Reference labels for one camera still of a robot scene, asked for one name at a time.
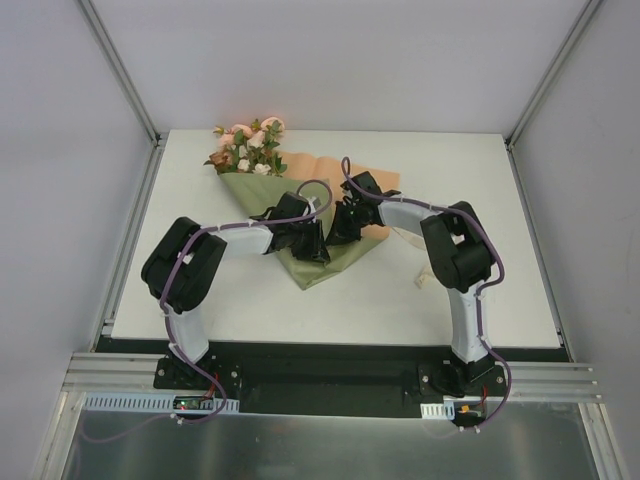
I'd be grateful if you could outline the green and orange wrapping paper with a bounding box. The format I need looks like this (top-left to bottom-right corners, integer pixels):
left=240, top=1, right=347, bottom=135
left=218, top=149, right=402, bottom=292

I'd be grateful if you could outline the cream rose flower branch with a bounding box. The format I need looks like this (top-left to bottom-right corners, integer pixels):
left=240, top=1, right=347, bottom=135
left=230, top=131, right=287, bottom=177

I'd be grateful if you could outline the brown rose flower branch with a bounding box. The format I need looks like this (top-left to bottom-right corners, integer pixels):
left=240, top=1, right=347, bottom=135
left=204, top=150, right=233, bottom=175

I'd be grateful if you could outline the pink rose flower branch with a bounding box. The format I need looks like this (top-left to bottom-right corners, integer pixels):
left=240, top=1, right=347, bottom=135
left=213, top=116, right=286, bottom=153

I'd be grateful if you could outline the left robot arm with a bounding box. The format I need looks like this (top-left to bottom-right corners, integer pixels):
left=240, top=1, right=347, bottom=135
left=141, top=192, right=326, bottom=389

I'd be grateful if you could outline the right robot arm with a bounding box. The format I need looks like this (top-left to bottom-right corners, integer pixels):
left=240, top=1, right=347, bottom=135
left=326, top=171, right=504, bottom=398

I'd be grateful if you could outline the cream ribbon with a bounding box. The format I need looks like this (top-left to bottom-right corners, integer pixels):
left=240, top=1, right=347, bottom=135
left=392, top=227, right=435, bottom=289

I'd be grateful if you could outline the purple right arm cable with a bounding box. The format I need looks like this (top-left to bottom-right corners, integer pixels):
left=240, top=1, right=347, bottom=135
left=339, top=156, right=511, bottom=434

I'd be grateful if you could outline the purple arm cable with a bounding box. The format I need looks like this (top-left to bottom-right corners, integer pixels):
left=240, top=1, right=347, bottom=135
left=339, top=156, right=511, bottom=434
left=79, top=179, right=334, bottom=428

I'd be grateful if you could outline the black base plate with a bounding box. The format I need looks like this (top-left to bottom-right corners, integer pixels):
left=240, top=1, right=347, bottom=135
left=153, top=341, right=507, bottom=418

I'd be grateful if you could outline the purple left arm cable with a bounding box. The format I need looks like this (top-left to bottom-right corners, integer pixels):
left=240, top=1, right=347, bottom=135
left=79, top=179, right=334, bottom=428

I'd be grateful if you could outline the right white cable duct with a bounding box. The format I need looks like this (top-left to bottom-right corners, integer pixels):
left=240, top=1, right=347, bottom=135
left=420, top=401, right=487, bottom=421

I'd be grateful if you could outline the white cable duct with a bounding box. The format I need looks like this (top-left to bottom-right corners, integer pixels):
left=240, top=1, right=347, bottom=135
left=84, top=393, right=240, bottom=416
left=420, top=401, right=487, bottom=421

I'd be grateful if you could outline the left aluminium frame post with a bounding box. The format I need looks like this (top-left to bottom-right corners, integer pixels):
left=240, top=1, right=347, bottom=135
left=74, top=0, right=162, bottom=147

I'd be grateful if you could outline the aluminium frame post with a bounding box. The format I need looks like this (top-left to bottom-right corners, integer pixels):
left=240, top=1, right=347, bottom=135
left=74, top=0, right=162, bottom=147
left=505, top=0, right=606, bottom=152

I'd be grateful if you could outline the aluminium front rail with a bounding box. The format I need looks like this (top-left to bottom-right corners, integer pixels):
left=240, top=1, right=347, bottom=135
left=61, top=352, right=604, bottom=403

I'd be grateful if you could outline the left white cable duct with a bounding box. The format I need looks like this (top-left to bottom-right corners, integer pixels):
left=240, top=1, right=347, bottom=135
left=84, top=393, right=240, bottom=416

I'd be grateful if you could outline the right aluminium frame post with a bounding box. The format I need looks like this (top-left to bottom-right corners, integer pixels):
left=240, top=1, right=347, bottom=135
left=505, top=0, right=606, bottom=152

